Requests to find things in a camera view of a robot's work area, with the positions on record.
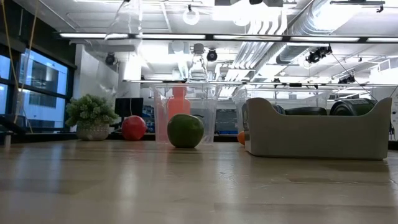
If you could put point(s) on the orange plastic bottle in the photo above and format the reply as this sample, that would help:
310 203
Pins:
178 104

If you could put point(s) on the clear plastic bin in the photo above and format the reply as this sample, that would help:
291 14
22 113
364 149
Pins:
280 93
211 124

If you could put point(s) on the green apple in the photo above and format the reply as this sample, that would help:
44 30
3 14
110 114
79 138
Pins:
185 131

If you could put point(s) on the orange tomato cluster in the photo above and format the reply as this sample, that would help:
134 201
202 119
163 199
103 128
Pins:
241 138

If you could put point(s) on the long ceiling light strip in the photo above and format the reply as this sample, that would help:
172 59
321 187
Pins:
171 36
155 81

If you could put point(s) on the black ceiling spotlight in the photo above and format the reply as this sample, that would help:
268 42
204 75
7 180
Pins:
317 54
212 55
346 80
109 58

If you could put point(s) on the red pomegranate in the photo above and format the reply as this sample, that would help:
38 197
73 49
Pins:
133 128

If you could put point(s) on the black computer monitor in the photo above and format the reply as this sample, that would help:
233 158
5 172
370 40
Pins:
129 107

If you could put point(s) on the round white ceiling lamp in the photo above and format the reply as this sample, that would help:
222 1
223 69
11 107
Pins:
191 23

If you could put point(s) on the small green potted plant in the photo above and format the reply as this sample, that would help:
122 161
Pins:
91 110

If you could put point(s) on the silver ventilation duct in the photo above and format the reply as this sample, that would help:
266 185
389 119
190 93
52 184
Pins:
311 21

